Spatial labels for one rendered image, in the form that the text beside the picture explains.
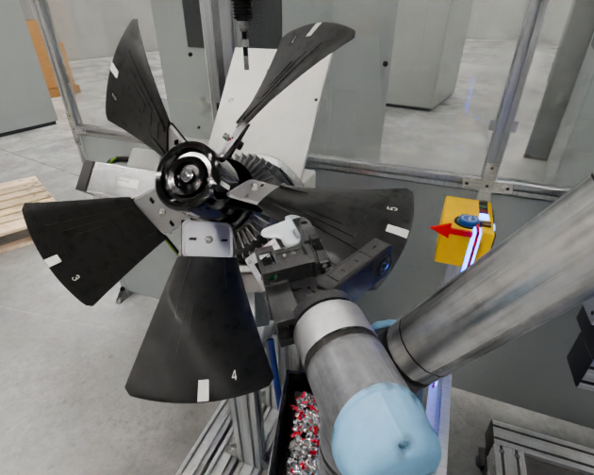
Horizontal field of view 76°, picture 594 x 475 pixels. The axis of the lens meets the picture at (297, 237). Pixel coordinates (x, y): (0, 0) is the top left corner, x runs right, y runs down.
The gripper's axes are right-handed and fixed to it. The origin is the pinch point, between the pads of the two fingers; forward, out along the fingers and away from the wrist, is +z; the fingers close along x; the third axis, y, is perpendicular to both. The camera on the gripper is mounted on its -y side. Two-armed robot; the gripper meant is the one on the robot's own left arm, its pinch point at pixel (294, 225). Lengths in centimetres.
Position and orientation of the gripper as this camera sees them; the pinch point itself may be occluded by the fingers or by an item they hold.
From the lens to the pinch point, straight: 55.5
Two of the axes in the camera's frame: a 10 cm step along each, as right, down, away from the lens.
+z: -2.7, -5.1, 8.2
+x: 1.0, 8.3, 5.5
